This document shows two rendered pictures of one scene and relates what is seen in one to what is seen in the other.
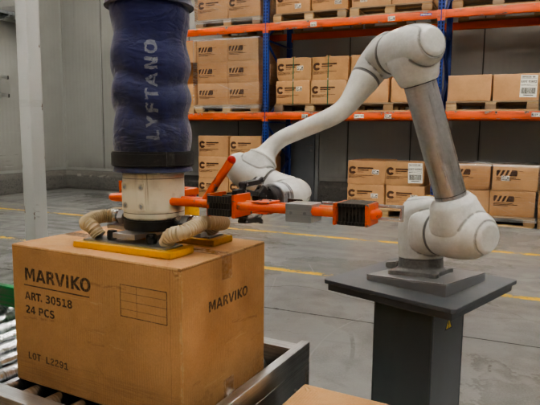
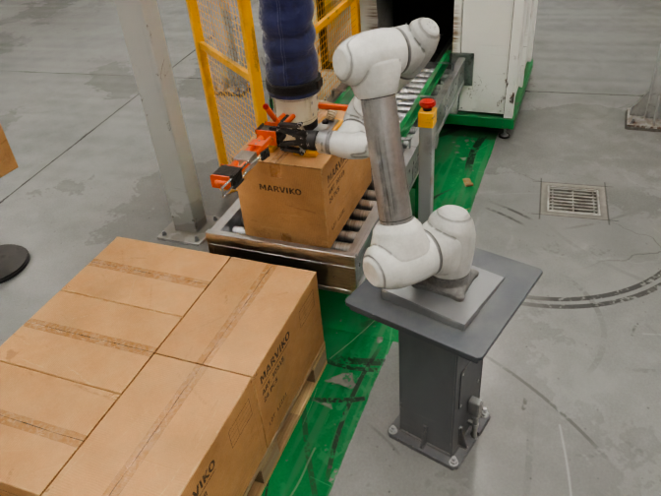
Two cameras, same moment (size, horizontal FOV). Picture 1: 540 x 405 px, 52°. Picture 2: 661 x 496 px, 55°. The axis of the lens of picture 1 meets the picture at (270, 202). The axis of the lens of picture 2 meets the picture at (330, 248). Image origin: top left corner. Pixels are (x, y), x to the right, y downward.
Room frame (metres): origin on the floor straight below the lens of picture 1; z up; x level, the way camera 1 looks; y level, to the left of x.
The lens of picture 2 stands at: (1.44, -2.15, 2.15)
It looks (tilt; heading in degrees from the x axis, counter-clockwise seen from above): 36 degrees down; 85
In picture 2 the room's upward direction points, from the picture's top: 5 degrees counter-clockwise
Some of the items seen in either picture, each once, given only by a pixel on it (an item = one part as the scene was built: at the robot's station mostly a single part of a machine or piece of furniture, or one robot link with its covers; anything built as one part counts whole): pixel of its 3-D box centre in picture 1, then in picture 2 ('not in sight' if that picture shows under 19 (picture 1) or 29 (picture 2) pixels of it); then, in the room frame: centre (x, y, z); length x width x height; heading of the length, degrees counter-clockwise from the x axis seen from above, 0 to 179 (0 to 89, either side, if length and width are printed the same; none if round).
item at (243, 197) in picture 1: (228, 204); (270, 133); (1.44, 0.11, 1.08); 0.10 x 0.08 x 0.06; 151
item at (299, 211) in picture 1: (303, 211); (245, 160); (1.33, -0.08, 1.08); 0.07 x 0.07 x 0.04; 61
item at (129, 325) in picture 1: (141, 309); (308, 170); (1.58, 0.37, 0.75); 0.60 x 0.40 x 0.40; 61
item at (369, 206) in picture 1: (355, 213); (225, 176); (1.26, -0.20, 1.09); 0.08 x 0.07 x 0.05; 61
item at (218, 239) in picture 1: (176, 231); (319, 133); (1.64, 0.28, 0.97); 0.34 x 0.10 x 0.05; 61
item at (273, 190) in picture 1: (263, 199); (307, 139); (1.57, 0.02, 1.08); 0.09 x 0.07 x 0.08; 152
